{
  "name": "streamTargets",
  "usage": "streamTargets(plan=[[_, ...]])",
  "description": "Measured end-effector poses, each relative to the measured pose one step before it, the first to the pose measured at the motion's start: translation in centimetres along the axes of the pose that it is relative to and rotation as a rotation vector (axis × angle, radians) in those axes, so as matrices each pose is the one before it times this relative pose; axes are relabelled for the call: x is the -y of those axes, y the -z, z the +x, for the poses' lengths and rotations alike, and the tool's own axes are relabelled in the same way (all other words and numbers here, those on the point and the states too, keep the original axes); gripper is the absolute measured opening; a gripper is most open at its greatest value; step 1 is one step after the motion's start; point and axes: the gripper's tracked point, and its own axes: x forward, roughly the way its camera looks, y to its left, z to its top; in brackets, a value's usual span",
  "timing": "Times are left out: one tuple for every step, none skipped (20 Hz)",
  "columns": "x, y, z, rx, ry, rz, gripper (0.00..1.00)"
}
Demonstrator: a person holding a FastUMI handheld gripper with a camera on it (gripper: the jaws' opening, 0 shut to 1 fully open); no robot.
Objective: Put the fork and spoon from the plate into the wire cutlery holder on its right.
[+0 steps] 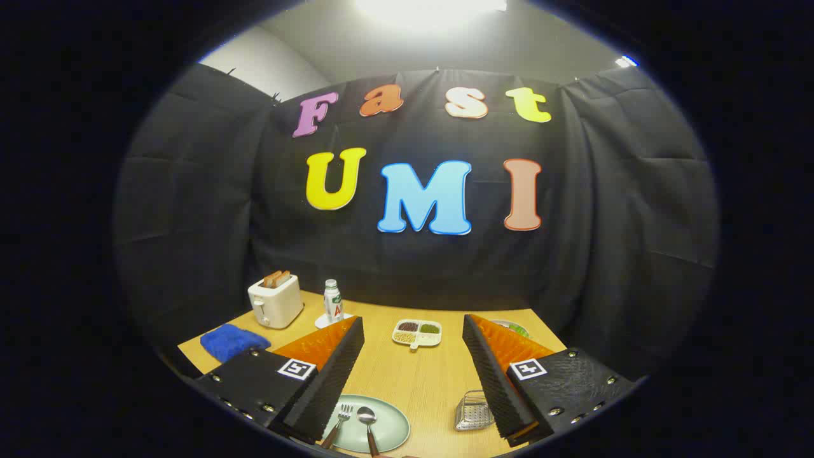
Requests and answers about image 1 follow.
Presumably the pale green plate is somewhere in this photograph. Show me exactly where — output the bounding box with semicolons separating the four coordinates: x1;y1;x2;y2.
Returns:
321;394;411;454

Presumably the ceiling light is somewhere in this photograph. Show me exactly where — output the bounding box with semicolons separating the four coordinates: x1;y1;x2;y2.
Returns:
355;0;509;27

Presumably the small white drink bottle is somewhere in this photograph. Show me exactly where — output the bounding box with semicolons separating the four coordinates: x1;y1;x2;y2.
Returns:
324;279;345;324

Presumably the divided dish with beans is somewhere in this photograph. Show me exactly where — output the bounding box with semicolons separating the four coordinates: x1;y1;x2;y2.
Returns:
392;319;443;352

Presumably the white plate with food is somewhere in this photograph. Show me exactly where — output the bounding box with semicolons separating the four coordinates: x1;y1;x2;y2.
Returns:
490;319;530;338

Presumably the wooden-handled metal spoon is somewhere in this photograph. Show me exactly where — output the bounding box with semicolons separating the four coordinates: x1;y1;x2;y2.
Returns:
357;406;380;457

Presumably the metal wire drying rack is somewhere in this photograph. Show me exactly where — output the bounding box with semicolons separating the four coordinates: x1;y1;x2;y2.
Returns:
454;390;495;432

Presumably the wooden-handled metal fork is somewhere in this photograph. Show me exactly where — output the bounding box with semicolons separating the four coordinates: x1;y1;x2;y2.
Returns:
320;404;354;450

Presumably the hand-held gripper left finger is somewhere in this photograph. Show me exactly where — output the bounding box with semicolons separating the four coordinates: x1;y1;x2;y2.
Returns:
194;316;366;446

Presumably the blue folded cloth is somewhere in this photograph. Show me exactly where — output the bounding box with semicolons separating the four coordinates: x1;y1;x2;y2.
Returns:
200;324;272;363

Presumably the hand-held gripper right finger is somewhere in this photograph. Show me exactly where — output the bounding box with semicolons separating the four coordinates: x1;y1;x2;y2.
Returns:
462;314;637;448

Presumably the cream white toaster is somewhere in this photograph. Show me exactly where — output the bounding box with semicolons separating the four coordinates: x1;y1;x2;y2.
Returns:
247;275;305;330

